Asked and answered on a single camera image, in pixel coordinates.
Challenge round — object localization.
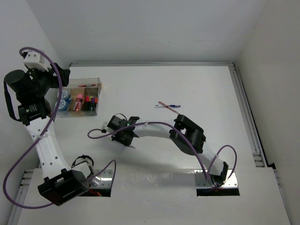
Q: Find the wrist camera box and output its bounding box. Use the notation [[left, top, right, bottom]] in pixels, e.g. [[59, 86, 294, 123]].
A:
[[23, 50, 49, 72], [101, 121, 110, 133]]

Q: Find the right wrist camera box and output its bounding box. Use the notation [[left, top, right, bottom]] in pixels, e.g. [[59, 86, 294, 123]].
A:
[[101, 121, 110, 133]]

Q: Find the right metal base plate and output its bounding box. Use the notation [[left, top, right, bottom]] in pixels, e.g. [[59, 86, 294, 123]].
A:
[[194, 169, 238, 189]]

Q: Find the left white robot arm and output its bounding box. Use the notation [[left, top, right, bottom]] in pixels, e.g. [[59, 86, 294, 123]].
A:
[[4, 64, 90, 206]]

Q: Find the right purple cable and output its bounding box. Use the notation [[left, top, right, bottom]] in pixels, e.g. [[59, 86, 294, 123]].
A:
[[87, 121, 238, 188]]

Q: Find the purple cable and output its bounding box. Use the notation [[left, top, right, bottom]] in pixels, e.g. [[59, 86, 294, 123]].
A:
[[87, 121, 238, 188], [2, 46, 117, 209]]

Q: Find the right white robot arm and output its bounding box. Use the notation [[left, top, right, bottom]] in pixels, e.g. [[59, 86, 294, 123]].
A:
[[103, 115, 228, 185]]

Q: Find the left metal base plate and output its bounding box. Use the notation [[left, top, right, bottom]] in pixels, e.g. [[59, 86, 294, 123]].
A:
[[90, 169, 113, 189]]

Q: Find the metal base plate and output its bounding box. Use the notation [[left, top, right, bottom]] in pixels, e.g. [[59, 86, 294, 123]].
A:
[[194, 169, 238, 189], [90, 169, 113, 189]]

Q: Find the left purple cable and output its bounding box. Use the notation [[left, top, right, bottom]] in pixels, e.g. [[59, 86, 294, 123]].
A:
[[2, 46, 117, 209]]

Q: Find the clear compartment organizer tray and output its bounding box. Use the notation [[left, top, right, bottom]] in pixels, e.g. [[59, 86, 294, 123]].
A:
[[57, 78, 102, 118]]

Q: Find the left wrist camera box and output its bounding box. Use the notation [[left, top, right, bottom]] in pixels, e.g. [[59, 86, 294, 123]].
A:
[[23, 50, 49, 72]]

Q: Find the blue gel pen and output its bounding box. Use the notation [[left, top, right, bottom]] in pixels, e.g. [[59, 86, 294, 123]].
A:
[[155, 104, 181, 108]]

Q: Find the blue patterned round jar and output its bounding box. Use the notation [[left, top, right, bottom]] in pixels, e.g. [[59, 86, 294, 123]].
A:
[[60, 89, 71, 102]]

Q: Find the red gel pen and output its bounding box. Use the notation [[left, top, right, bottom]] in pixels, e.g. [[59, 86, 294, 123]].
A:
[[156, 101, 181, 115]]

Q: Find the aluminium table edge rail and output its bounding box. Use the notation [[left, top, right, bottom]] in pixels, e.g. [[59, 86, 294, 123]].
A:
[[70, 62, 234, 67]]

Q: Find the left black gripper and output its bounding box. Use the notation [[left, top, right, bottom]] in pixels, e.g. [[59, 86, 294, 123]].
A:
[[27, 63, 69, 97]]

